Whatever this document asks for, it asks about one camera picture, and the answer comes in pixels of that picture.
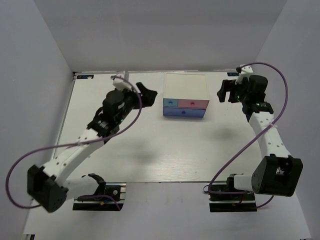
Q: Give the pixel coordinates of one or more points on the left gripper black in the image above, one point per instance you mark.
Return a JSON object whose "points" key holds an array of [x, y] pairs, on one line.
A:
{"points": [[148, 96]]}

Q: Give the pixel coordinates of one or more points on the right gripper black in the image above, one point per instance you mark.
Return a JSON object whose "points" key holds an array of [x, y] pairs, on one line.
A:
{"points": [[227, 86]]}

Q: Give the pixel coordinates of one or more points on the light blue small drawer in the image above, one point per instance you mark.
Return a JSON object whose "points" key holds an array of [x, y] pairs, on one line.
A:
{"points": [[170, 103]]}

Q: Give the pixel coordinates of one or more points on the blue wide drawer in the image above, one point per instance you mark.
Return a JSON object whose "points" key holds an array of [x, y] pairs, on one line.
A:
{"points": [[184, 112]]}

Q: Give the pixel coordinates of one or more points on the white drawer organizer box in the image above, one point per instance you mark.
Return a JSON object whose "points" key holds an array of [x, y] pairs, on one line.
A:
{"points": [[186, 86]]}

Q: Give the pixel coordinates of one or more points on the pink small drawer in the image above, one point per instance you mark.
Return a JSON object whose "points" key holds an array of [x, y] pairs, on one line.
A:
{"points": [[193, 103]]}

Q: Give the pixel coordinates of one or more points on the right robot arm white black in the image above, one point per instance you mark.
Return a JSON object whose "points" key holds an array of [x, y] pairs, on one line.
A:
{"points": [[278, 172]]}

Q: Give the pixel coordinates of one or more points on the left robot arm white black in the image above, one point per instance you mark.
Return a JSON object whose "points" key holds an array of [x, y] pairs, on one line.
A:
{"points": [[49, 184]]}

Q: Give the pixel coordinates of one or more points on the right corner label sticker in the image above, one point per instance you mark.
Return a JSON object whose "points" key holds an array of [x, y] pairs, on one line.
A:
{"points": [[233, 74]]}

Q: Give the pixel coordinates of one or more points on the corner label sticker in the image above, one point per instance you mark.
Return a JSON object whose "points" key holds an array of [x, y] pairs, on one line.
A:
{"points": [[86, 76], [233, 74]]}

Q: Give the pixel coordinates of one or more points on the left corner label sticker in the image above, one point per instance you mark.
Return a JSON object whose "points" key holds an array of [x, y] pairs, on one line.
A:
{"points": [[86, 76]]}

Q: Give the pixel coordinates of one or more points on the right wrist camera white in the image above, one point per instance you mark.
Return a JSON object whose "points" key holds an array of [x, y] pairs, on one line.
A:
{"points": [[245, 71]]}

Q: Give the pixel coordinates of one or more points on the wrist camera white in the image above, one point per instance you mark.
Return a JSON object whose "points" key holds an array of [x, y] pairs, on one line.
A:
{"points": [[245, 71], [119, 83]]}

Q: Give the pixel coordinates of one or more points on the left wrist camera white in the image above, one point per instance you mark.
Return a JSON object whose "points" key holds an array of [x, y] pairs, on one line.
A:
{"points": [[119, 83]]}

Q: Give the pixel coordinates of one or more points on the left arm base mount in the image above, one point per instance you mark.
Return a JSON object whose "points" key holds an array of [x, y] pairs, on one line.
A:
{"points": [[111, 198]]}

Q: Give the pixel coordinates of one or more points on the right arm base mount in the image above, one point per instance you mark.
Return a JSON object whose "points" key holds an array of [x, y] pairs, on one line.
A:
{"points": [[231, 203]]}

